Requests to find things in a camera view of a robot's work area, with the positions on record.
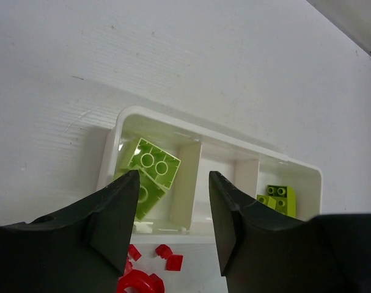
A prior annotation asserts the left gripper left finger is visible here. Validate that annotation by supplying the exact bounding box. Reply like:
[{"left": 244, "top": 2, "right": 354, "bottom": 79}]
[{"left": 0, "top": 170, "right": 139, "bottom": 292}]

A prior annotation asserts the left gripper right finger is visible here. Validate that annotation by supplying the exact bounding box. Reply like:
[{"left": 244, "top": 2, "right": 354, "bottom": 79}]
[{"left": 209, "top": 171, "right": 371, "bottom": 292}]

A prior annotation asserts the green lego brick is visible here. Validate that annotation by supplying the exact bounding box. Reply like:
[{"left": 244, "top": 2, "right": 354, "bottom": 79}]
[
  {"left": 111, "top": 139, "right": 167, "bottom": 222},
  {"left": 125, "top": 137, "right": 181, "bottom": 190},
  {"left": 256, "top": 184, "right": 297, "bottom": 218}
]

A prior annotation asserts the red lego pile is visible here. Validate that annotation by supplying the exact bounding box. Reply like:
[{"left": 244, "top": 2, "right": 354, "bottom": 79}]
[{"left": 116, "top": 244, "right": 165, "bottom": 293}]

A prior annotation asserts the red lego piece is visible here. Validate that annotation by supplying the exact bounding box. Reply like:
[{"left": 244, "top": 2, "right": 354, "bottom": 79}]
[
  {"left": 155, "top": 244, "right": 173, "bottom": 259},
  {"left": 165, "top": 254, "right": 183, "bottom": 272}
]

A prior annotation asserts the white divided container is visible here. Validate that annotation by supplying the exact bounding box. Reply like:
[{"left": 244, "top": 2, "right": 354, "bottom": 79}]
[{"left": 97, "top": 106, "right": 322, "bottom": 244}]

